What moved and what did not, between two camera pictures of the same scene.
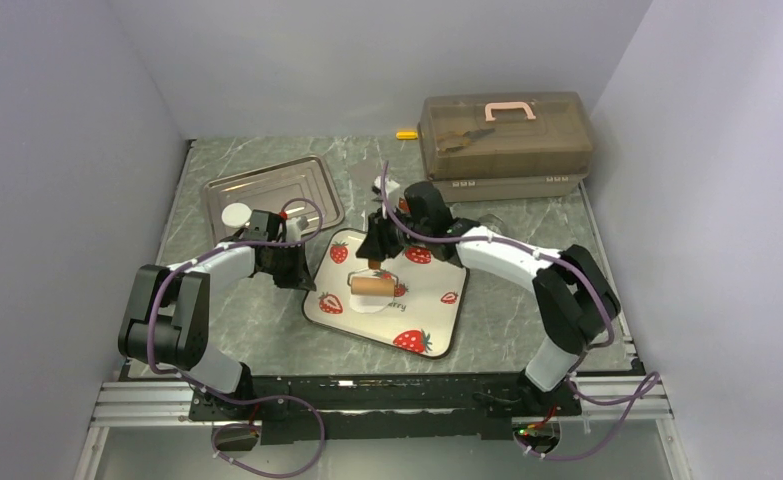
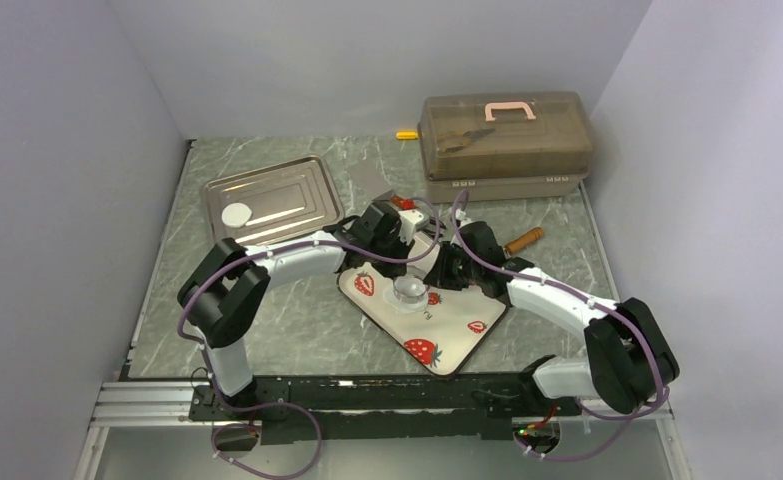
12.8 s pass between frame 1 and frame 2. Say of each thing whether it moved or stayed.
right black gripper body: moved
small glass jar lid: moved
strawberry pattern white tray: moved
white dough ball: moved
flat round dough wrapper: stayed
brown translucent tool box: stayed
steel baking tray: stayed
